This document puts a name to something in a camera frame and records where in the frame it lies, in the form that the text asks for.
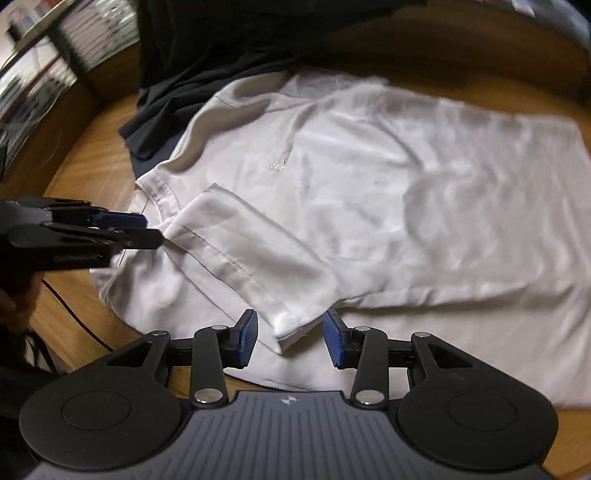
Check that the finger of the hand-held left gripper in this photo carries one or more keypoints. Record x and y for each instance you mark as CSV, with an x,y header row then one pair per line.
x,y
121,219
138,239

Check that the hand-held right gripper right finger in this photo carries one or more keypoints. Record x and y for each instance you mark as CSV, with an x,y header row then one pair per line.
x,y
333,340

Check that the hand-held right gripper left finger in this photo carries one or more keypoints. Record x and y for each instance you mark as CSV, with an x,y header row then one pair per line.
x,y
247,341

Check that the white short-sleeved shirt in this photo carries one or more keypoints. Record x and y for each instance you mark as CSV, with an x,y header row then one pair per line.
x,y
369,194

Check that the person's left hand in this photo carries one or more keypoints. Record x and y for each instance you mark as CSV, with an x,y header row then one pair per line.
x,y
13,311

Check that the shelf with books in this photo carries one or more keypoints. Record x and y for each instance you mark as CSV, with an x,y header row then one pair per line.
x,y
51,41

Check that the dark navy garment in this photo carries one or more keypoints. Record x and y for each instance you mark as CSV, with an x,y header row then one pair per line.
x,y
221,50

